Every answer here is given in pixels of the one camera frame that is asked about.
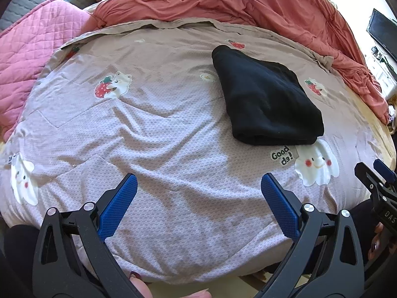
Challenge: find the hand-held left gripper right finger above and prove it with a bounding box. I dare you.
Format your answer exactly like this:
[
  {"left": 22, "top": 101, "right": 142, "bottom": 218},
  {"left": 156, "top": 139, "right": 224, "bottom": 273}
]
[{"left": 257, "top": 173, "right": 366, "bottom": 298}]

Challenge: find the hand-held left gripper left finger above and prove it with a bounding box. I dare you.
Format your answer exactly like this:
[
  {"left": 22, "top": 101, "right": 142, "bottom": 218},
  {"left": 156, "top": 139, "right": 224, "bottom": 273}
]
[{"left": 32, "top": 174, "right": 144, "bottom": 298}]

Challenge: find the person's right hand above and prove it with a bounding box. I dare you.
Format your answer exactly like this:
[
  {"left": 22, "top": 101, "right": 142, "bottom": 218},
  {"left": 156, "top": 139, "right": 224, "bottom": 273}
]
[{"left": 368, "top": 222, "right": 392, "bottom": 262}]

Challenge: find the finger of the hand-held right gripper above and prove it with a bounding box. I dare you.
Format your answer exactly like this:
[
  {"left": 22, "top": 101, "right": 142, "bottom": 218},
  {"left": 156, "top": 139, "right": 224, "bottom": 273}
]
[
  {"left": 373, "top": 159, "right": 397, "bottom": 184},
  {"left": 354, "top": 162, "right": 397, "bottom": 206}
]

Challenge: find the black long-sleeve shirt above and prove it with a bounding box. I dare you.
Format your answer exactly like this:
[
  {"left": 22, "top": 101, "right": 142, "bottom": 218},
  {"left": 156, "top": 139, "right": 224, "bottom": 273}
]
[{"left": 211, "top": 45, "right": 325, "bottom": 146}]

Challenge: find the person's left hand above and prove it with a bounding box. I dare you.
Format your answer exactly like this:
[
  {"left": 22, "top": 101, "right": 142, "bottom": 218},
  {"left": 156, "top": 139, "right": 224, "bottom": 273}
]
[{"left": 129, "top": 270, "right": 153, "bottom": 298}]

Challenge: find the salmon duvet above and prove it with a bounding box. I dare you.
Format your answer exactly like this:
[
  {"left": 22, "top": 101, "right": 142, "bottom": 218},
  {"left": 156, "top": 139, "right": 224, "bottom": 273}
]
[{"left": 84, "top": 0, "right": 390, "bottom": 125}]

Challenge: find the printed beige bed blanket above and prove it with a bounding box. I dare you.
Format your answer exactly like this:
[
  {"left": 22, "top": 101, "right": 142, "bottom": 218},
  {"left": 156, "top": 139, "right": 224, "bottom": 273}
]
[{"left": 0, "top": 19, "right": 396, "bottom": 285}]

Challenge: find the white cabinet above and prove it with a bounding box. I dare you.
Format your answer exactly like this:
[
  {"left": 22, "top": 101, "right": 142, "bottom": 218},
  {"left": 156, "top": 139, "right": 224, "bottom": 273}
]
[{"left": 365, "top": 46, "right": 397, "bottom": 100}]

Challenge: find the cream bed mattress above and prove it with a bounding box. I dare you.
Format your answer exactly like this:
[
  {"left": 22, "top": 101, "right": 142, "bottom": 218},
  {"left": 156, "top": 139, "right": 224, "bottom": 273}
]
[{"left": 354, "top": 98, "right": 397, "bottom": 174}]

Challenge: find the pink quilted blanket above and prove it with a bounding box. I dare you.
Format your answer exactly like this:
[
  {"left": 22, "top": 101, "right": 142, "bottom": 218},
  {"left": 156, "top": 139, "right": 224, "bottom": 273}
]
[{"left": 0, "top": 0, "right": 97, "bottom": 141}]

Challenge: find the black flat screen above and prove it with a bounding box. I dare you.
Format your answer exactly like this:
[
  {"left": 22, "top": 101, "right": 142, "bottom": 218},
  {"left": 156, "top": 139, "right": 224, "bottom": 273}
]
[{"left": 366, "top": 9, "right": 397, "bottom": 66}]

